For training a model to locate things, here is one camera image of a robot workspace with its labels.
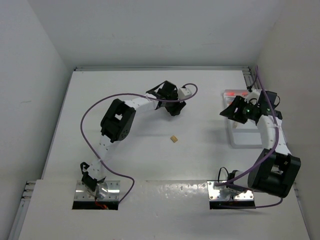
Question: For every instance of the white compartment tray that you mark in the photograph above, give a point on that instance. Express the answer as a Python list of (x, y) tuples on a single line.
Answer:
[(242, 130)]

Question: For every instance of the tan eraser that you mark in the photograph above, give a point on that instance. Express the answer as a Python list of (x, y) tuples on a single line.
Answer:
[(174, 139)]

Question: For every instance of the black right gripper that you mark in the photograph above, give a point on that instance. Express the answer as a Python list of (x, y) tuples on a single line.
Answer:
[(238, 102)]

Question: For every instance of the metal mounting plate left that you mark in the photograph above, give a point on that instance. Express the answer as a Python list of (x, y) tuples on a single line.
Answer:
[(106, 191)]

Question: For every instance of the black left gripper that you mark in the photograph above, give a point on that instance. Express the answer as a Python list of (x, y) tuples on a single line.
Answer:
[(175, 110)]

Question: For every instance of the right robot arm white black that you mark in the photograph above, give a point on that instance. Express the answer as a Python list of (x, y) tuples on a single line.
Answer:
[(276, 169)]

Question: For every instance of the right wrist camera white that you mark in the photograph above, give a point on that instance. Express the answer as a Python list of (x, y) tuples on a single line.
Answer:
[(253, 95)]

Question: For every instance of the pink red highlighter pen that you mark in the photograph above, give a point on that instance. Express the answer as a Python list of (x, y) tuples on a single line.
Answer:
[(234, 94)]

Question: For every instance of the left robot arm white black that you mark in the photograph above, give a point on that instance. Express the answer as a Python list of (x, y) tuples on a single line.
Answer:
[(117, 122)]

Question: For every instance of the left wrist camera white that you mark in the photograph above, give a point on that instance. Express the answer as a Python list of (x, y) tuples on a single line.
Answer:
[(184, 93)]

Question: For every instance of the metal mounting plate right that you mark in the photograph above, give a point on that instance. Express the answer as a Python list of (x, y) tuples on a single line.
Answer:
[(228, 193)]

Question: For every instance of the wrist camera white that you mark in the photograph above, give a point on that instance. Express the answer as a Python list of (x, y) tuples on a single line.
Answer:
[(253, 95), (184, 93)]

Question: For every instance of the metal mounting plate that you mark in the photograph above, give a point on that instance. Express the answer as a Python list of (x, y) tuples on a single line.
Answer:
[(228, 193), (106, 191)]

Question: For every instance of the white pink eraser box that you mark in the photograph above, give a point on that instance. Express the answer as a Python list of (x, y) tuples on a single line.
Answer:
[(235, 124)]

